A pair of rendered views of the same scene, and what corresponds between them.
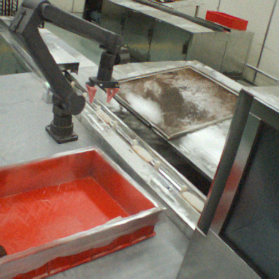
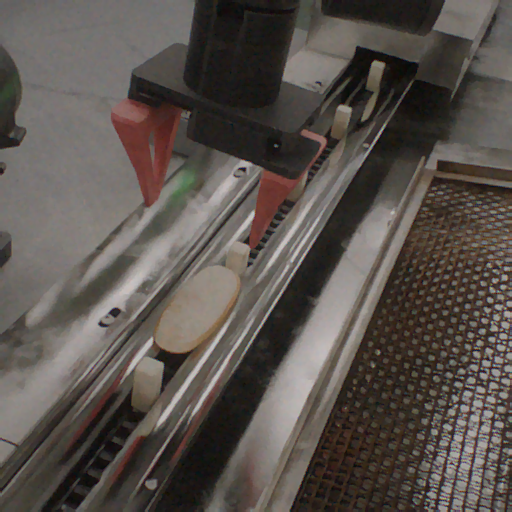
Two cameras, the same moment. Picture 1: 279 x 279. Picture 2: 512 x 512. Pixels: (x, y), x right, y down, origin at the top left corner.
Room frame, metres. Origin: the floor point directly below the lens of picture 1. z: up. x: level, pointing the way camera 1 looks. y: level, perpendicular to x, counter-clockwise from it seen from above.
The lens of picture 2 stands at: (1.04, -0.20, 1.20)
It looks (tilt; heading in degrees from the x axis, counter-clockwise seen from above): 35 degrees down; 52
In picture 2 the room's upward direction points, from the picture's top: 11 degrees clockwise
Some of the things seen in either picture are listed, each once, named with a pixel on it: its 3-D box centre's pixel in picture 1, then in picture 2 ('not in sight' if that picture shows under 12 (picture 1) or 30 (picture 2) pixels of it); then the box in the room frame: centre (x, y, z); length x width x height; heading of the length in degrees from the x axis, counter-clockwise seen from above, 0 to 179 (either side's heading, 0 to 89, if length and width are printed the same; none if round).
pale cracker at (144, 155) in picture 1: (142, 152); not in sight; (1.06, -0.01, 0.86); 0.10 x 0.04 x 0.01; 37
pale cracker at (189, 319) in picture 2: (103, 116); (199, 303); (1.28, 0.16, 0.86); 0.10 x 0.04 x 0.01; 37
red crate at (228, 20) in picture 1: (226, 19); not in sight; (4.99, -0.85, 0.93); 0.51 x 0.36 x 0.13; 41
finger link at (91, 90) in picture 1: (95, 91); (180, 149); (1.28, 0.20, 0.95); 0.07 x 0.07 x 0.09; 37
